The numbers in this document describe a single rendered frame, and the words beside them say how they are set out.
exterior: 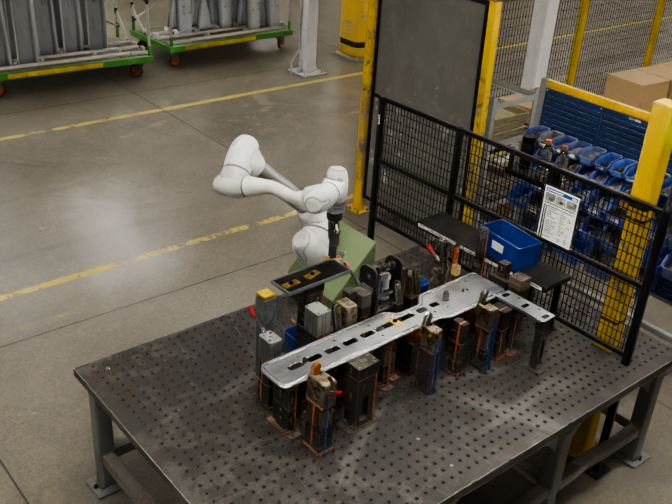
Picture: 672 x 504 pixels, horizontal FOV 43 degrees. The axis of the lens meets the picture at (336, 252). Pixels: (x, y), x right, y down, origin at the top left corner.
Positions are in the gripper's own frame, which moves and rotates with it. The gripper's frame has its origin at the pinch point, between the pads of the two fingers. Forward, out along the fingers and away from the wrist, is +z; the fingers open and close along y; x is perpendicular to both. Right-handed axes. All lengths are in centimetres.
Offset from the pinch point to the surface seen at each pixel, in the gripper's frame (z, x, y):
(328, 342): 25.4, -10.5, 36.6
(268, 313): 18.1, -33.9, 20.0
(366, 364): 23, 0, 59
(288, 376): 25, -33, 57
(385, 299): 27.3, 27.1, 4.0
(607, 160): 13, 216, -110
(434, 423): 56, 32, 64
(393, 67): -6, 120, -263
